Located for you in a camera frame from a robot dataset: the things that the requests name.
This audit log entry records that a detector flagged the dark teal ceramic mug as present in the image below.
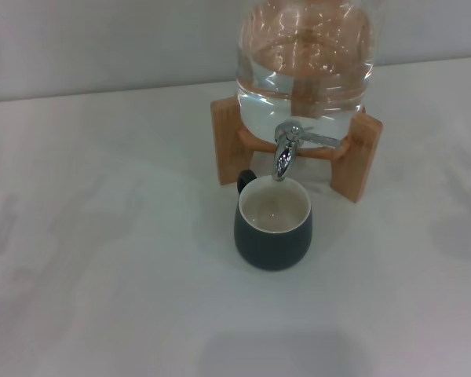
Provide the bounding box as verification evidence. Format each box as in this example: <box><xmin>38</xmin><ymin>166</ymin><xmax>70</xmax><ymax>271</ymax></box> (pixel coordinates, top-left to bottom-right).
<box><xmin>234</xmin><ymin>169</ymin><xmax>313</xmax><ymax>271</ymax></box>

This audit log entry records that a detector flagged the chrome faucet tap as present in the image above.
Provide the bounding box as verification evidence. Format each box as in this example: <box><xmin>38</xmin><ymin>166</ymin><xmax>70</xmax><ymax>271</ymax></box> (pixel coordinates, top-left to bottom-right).
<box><xmin>272</xmin><ymin>120</ymin><xmax>343</xmax><ymax>182</ymax></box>

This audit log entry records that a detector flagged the light wooden jar stand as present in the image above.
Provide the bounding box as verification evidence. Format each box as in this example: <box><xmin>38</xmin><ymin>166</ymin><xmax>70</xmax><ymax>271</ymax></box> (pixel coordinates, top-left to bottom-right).
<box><xmin>210</xmin><ymin>96</ymin><xmax>383</xmax><ymax>204</ymax></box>

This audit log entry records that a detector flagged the clear glass water jar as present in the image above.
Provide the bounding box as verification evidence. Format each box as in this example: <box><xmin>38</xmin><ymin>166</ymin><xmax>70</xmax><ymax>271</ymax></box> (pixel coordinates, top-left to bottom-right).
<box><xmin>233</xmin><ymin>0</ymin><xmax>378</xmax><ymax>145</ymax></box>

